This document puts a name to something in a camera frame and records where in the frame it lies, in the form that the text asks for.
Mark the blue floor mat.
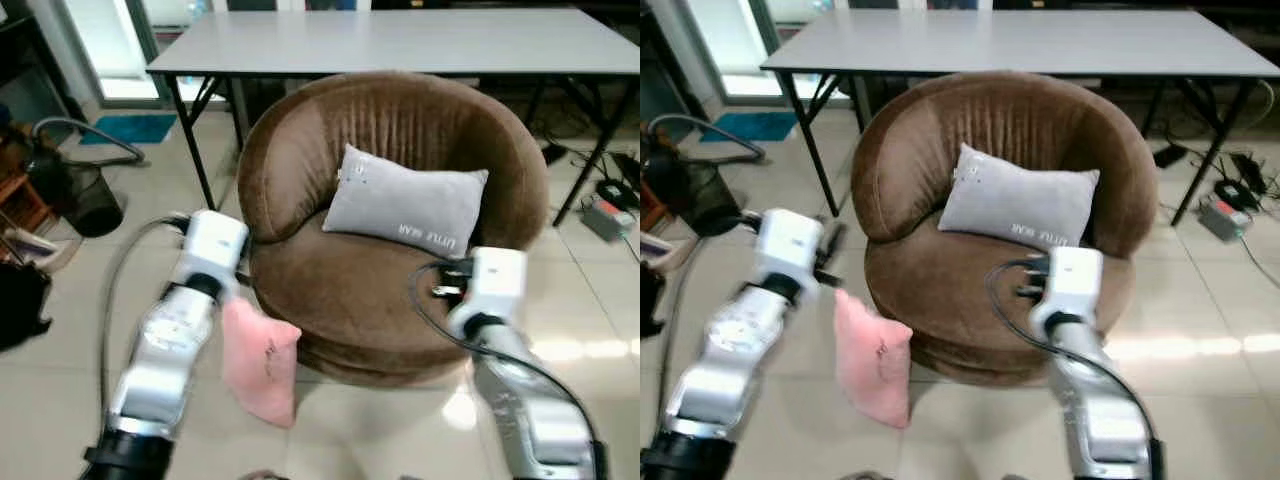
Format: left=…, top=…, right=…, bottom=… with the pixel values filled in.
left=79, top=112, right=179, bottom=147
left=699, top=110, right=799, bottom=144

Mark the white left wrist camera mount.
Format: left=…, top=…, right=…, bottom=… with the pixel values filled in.
left=754, top=207, right=827, bottom=291
left=182, top=209, right=251, bottom=292

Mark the black mesh waste basket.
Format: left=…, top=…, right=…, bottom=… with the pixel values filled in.
left=52, top=158, right=125, bottom=239
left=668, top=158, right=742, bottom=237

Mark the glass door with frame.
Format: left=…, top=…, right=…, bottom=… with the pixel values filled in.
left=58, top=0, right=166, bottom=103
left=686, top=0, right=776, bottom=99

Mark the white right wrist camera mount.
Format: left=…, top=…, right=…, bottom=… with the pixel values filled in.
left=1043, top=246, right=1105, bottom=327
left=468, top=246, right=529, bottom=327

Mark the grey power box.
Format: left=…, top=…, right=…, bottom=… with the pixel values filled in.
left=579, top=197, right=637, bottom=244
left=1197, top=197, right=1252, bottom=244

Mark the brown round velvet sofa chair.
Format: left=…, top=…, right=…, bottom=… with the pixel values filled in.
left=851, top=70, right=1159, bottom=389
left=237, top=70, right=550, bottom=389

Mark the pink pillow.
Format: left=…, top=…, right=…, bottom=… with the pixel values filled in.
left=834, top=288, right=913, bottom=431
left=220, top=296, right=303, bottom=429

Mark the grey vacuum hose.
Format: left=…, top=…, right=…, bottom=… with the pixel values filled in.
left=647, top=112, right=767, bottom=165
left=32, top=115, right=147, bottom=167

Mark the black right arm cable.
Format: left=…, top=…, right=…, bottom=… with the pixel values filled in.
left=407, top=260, right=604, bottom=471
left=985, top=258, right=1161, bottom=471

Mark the brown wooden shelf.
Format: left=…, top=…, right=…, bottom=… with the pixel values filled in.
left=0, top=138, right=57, bottom=237
left=640, top=178, right=669, bottom=235

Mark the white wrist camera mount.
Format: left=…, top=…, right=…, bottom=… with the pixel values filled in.
left=468, top=246, right=529, bottom=327
left=182, top=209, right=251, bottom=292
left=754, top=207, right=827, bottom=291
left=1043, top=246, right=1105, bottom=327

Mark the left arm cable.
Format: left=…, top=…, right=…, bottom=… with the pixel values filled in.
left=98, top=213, right=193, bottom=426
left=660, top=212, right=765, bottom=401

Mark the grey rectangular pillow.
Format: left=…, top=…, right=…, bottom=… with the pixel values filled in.
left=322, top=144, right=490, bottom=261
left=937, top=143, right=1101, bottom=251

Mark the black cloth bag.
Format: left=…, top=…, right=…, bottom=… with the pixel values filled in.
left=640, top=260, right=667, bottom=340
left=0, top=260, right=52, bottom=352

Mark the grey folding table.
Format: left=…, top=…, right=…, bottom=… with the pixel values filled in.
left=760, top=8, right=1280, bottom=227
left=146, top=8, right=641, bottom=227

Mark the black charger with cables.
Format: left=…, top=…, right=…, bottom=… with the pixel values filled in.
left=1213, top=177, right=1265, bottom=212
left=596, top=177, right=641, bottom=210

